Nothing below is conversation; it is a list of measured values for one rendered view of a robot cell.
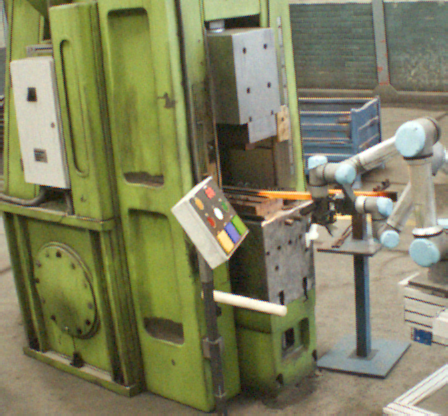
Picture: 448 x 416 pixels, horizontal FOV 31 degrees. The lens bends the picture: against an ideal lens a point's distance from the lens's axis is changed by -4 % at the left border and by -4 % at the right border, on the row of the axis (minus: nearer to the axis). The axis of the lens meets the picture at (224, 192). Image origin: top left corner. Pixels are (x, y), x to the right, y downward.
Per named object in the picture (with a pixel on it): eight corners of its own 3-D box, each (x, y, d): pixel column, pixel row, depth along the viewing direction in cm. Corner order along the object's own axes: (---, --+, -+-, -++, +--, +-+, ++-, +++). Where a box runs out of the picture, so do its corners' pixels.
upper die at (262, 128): (276, 134, 385) (275, 114, 382) (249, 143, 370) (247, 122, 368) (208, 129, 412) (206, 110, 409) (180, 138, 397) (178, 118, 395)
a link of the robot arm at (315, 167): (321, 160, 319) (303, 158, 325) (323, 188, 322) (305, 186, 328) (332, 156, 325) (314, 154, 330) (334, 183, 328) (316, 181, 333)
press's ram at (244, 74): (292, 108, 392) (284, 25, 381) (240, 125, 364) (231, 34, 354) (224, 105, 419) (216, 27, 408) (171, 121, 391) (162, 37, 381)
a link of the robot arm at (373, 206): (385, 220, 344) (384, 201, 342) (363, 218, 351) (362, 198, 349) (394, 214, 349) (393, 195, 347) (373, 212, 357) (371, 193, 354)
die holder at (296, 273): (316, 286, 412) (310, 200, 400) (270, 314, 385) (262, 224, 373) (230, 269, 448) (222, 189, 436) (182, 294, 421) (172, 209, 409)
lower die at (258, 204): (283, 207, 394) (281, 190, 392) (257, 220, 379) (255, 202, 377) (215, 198, 421) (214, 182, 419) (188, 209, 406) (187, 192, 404)
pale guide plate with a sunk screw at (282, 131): (290, 138, 413) (287, 105, 409) (279, 142, 407) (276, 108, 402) (286, 138, 415) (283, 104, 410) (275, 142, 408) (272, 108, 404)
